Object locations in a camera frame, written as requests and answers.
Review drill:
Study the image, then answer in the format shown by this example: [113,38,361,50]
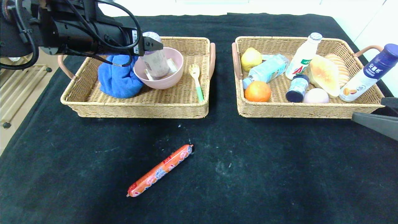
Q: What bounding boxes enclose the wooden rolling rack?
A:
[0,56,53,129]

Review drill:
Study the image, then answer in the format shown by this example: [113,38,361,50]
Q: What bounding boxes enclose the smooth black camera cable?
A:
[64,0,143,51]

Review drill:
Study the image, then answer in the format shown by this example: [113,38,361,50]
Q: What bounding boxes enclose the small dark blue jar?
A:
[286,74,310,103]

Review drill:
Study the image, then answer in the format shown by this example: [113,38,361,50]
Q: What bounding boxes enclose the white milk bottle green label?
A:
[285,32,323,80]

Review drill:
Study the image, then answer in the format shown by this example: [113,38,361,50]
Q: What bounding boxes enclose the pale pink round bun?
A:
[303,88,329,104]

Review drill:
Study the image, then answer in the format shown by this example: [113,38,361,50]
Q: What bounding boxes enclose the orange fruit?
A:
[244,81,271,103]

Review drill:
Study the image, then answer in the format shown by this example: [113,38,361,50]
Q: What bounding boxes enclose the wicker basket with pink handles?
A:
[58,37,216,119]
[232,37,387,119]

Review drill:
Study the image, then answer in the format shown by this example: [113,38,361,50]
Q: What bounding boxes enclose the blue cloth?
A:
[98,54,144,99]

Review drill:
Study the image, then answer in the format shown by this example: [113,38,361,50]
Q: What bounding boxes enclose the yellow lemon toy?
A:
[241,48,262,72]

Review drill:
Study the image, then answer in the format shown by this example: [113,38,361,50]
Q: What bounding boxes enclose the thin wire with white tag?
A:
[61,48,135,68]

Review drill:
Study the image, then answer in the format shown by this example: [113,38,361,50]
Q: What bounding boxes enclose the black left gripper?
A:
[95,21,164,57]

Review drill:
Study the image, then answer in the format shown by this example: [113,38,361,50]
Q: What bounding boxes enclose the pink bowl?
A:
[134,48,184,90]

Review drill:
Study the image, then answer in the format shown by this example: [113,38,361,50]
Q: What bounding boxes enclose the white table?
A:
[99,0,342,33]

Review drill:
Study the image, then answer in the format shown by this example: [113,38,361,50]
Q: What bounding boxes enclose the yellow fork with green handle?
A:
[189,64,205,103]

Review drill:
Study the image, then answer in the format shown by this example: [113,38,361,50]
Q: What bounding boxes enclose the croissant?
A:
[308,55,341,97]

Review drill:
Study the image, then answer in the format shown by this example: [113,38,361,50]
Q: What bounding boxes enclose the white card box blue logo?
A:
[145,58,178,81]

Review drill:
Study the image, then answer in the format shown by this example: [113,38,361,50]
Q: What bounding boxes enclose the striped long bread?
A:
[325,54,350,88]

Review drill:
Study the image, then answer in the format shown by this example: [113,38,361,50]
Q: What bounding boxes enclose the white bottle with blue cap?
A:
[339,44,398,103]

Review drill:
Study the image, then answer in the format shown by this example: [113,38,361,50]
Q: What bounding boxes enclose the purple garbage bag roll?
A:
[141,32,171,78]

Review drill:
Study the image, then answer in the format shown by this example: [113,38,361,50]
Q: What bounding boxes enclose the orange sausage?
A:
[127,144,194,198]

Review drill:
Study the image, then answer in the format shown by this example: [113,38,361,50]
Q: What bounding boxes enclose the water bottle light blue label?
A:
[242,54,289,90]

